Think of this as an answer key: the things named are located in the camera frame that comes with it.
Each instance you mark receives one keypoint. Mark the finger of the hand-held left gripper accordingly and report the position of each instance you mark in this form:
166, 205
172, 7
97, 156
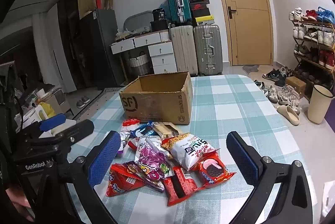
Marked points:
78, 130
53, 121

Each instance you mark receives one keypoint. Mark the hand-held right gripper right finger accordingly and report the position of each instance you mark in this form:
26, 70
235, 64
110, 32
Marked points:
243, 158

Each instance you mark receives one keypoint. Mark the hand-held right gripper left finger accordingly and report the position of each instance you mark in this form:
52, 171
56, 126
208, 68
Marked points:
104, 158

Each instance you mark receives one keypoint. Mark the red triangular snack packet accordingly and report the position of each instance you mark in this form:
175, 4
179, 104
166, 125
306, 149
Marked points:
123, 179

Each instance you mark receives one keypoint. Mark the red sandwich cookie packet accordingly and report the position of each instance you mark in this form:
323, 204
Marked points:
213, 171

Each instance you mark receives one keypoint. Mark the red and white snack packet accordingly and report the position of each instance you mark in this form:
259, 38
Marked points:
130, 123

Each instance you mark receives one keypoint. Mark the purple candy bag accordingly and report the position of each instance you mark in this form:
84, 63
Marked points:
150, 161

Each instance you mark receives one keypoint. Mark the blue cookie packet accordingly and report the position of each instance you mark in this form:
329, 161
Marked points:
142, 131

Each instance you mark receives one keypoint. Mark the white noodle snack bag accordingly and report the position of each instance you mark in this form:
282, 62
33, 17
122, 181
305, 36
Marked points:
191, 150

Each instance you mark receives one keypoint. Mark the clear cracker sandwich packet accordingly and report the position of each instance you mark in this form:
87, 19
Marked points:
165, 128

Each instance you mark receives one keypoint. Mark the red wafer packet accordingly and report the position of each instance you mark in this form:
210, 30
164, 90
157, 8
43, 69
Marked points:
178, 184

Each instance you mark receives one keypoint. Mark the brown cardboard box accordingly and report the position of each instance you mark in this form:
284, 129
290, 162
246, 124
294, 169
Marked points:
157, 103

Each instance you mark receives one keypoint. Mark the person's left hand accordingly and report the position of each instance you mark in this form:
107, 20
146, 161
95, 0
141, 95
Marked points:
17, 199

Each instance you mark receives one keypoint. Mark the yellow cloth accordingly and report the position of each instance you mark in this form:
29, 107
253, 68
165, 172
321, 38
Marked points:
48, 109

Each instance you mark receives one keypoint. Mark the white detergent jug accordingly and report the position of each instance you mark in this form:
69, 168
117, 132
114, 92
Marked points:
34, 115

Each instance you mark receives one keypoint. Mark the grey storage box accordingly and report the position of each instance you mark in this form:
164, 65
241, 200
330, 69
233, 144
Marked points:
56, 98

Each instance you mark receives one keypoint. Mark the grey slipper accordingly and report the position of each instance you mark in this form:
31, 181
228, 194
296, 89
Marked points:
79, 103
85, 99

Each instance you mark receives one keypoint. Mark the patterned rug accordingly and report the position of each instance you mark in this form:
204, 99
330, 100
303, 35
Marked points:
104, 98

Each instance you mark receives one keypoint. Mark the beige slide sandal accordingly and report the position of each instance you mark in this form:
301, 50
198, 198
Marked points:
288, 114

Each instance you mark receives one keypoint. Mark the pile of sneakers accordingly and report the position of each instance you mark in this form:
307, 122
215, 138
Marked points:
282, 90

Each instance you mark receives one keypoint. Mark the black refrigerator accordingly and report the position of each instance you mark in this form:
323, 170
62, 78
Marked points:
102, 48

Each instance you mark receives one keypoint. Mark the grey door mat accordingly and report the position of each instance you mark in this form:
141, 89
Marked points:
255, 71

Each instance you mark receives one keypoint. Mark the woven laundry basket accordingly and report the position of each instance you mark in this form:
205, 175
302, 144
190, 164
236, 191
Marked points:
138, 64

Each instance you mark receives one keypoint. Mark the small brown carton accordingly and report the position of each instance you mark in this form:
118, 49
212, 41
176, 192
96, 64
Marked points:
295, 85

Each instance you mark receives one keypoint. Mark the cream waste bin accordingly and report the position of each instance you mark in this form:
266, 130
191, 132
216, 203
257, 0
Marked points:
319, 106

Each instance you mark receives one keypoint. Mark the dark wardrobe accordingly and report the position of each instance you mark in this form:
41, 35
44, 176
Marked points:
70, 30

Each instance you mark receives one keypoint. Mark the white drawer desk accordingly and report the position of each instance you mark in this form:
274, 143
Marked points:
161, 51

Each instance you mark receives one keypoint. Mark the silver suitcase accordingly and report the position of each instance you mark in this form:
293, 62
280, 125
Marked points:
208, 48

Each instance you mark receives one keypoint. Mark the grey oval tray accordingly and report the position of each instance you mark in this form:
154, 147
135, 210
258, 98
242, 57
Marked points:
137, 21

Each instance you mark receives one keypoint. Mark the beige suitcase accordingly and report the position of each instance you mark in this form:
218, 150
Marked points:
183, 48

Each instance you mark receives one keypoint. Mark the shoe rack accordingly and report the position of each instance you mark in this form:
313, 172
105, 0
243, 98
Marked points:
314, 54

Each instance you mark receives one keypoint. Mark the red bag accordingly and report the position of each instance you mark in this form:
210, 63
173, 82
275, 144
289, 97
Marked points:
98, 1

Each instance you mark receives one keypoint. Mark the black container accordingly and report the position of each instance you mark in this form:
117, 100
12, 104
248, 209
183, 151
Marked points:
159, 26

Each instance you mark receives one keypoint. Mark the brown paper bag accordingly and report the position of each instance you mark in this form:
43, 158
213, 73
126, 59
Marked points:
108, 0

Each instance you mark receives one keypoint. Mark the black bag with white label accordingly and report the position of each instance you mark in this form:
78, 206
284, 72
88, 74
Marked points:
159, 14

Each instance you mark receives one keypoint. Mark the wooden door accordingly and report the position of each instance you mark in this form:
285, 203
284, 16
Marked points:
246, 17

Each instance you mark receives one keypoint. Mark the yellow and black shoe box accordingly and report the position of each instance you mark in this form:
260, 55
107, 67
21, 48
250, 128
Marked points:
205, 20

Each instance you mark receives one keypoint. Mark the rows of assorted shoes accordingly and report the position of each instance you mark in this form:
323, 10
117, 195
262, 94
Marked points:
322, 35

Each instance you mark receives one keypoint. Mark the blue plastic bag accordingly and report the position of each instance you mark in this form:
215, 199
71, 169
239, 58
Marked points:
163, 5

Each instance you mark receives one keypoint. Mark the plain black shoe box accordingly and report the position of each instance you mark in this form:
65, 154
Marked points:
201, 12

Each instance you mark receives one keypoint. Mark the red and black shoe box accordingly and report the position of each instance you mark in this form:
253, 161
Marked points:
199, 6

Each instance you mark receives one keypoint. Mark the teal suitcase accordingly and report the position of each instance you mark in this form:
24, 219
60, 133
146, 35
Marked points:
178, 3

